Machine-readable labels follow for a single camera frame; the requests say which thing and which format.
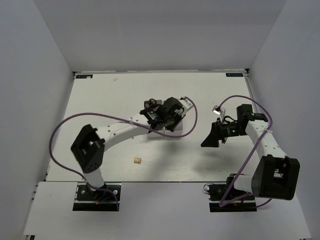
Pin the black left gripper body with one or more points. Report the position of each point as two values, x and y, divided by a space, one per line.
172 123

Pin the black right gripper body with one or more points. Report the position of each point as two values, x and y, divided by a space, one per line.
225 130

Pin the black handled scissors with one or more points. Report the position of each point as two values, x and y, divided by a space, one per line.
149 103

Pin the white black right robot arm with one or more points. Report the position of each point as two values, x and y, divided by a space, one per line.
276 174

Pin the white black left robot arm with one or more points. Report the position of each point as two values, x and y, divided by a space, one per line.
91 143

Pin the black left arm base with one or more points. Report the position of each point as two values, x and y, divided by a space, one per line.
86 200

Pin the white left organizer box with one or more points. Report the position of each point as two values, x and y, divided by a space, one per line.
153 135

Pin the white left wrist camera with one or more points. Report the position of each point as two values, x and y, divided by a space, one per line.
186 104

